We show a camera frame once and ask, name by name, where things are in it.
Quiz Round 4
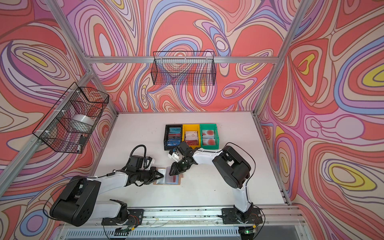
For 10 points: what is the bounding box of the black plastic bin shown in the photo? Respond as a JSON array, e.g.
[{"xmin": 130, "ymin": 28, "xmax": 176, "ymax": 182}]
[{"xmin": 164, "ymin": 124, "xmax": 183, "ymax": 151}]

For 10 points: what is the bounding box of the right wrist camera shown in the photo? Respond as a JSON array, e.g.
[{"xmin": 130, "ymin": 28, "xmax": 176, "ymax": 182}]
[{"xmin": 168, "ymin": 150, "xmax": 183, "ymax": 162}]

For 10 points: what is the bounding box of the left wall wire basket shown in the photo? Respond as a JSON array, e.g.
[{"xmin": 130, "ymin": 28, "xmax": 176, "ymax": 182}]
[{"xmin": 33, "ymin": 83, "xmax": 110, "ymax": 154}]

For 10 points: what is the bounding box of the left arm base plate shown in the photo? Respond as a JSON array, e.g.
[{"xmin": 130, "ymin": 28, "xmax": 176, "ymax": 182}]
[{"xmin": 102, "ymin": 209, "xmax": 144, "ymax": 227}]

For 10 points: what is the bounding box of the yellow plastic bin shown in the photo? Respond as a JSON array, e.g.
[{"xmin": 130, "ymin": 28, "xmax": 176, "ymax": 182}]
[{"xmin": 182, "ymin": 124, "xmax": 202, "ymax": 149}]

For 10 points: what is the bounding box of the aluminium front rail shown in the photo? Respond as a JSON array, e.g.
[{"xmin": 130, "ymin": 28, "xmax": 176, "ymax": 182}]
[{"xmin": 82, "ymin": 205, "xmax": 306, "ymax": 228}]

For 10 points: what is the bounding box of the green plastic bin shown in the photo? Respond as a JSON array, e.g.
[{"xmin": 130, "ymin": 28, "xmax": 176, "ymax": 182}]
[{"xmin": 200, "ymin": 124, "xmax": 220, "ymax": 150}]

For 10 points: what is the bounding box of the back wall wire basket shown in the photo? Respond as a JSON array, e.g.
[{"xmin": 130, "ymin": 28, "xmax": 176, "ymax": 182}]
[{"xmin": 151, "ymin": 50, "xmax": 217, "ymax": 86}]

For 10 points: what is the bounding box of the red credit card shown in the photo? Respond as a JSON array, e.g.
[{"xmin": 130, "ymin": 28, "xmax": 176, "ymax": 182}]
[{"xmin": 165, "ymin": 174, "xmax": 180, "ymax": 185}]

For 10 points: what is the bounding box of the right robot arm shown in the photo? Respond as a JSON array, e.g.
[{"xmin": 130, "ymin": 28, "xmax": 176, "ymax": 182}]
[{"xmin": 168, "ymin": 142, "xmax": 252, "ymax": 214}]

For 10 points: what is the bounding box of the white tape roll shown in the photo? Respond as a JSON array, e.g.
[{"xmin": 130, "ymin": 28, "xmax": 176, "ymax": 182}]
[{"xmin": 70, "ymin": 114, "xmax": 95, "ymax": 134}]

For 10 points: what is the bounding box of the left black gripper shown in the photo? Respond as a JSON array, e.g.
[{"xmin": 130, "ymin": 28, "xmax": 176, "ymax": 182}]
[{"xmin": 134, "ymin": 167, "xmax": 164, "ymax": 185}]

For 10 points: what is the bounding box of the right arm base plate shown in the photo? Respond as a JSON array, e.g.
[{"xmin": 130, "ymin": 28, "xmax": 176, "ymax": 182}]
[{"xmin": 219, "ymin": 206, "xmax": 264, "ymax": 226}]

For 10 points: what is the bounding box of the tan leather card holder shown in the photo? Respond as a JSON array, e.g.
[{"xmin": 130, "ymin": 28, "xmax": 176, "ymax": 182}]
[{"xmin": 153, "ymin": 167, "xmax": 182, "ymax": 185}]

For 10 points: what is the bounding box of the wall wire basket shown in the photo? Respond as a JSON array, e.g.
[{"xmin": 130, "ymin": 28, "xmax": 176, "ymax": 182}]
[
  {"xmin": 151, "ymin": 50, "xmax": 217, "ymax": 86},
  {"xmin": 33, "ymin": 83, "xmax": 110, "ymax": 154}
]

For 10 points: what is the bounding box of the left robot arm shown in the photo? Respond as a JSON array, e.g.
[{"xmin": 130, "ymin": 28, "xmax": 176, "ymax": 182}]
[{"xmin": 49, "ymin": 156, "xmax": 164, "ymax": 227}]

